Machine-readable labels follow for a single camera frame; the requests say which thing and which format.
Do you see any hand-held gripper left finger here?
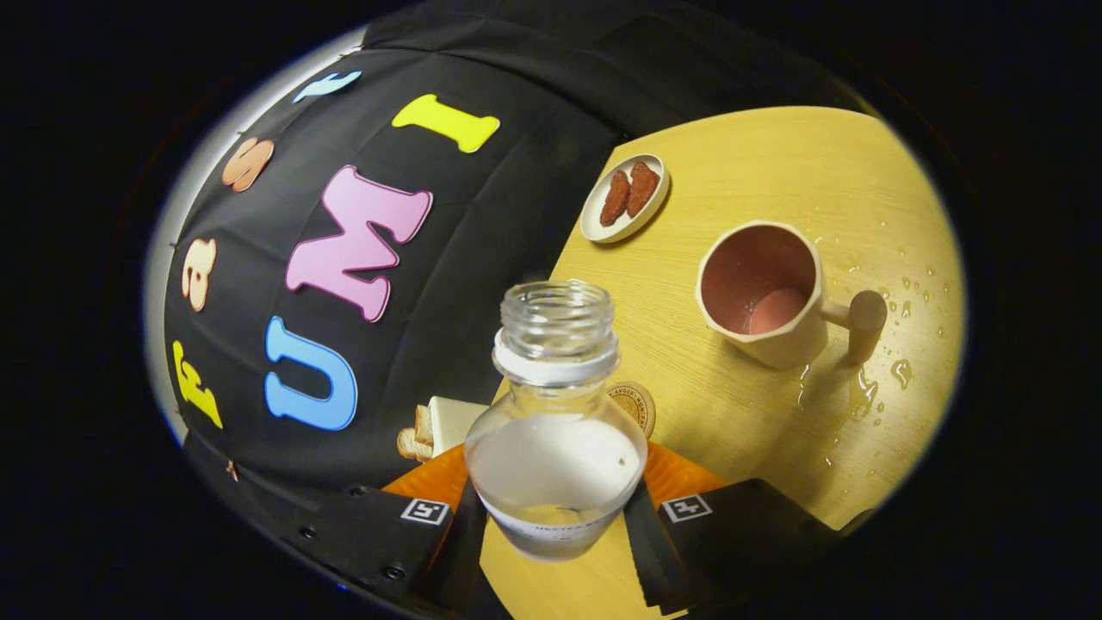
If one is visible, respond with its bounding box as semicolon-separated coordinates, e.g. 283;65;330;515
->
263;443;492;617

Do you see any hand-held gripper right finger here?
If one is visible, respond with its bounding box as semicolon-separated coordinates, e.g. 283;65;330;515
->
622;442;842;615

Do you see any clear plastic juice bottle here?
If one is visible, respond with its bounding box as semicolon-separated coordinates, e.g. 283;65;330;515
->
463;279;649;563

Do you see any beige cup with pink inside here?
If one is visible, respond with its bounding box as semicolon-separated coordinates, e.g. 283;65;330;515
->
695;220;888;371

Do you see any white toaster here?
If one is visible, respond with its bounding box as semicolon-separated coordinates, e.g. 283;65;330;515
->
428;396;490;457

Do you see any black backdrop cloth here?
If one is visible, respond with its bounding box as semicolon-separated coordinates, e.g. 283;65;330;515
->
164;0;870;552

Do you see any round white plate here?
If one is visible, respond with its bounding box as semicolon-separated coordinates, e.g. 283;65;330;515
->
579;153;671;245

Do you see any red meat piece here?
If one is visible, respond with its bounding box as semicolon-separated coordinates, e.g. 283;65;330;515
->
626;161;661;218
599;170;632;227

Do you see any wooden table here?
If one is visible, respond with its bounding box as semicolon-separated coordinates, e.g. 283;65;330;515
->
478;106;967;620

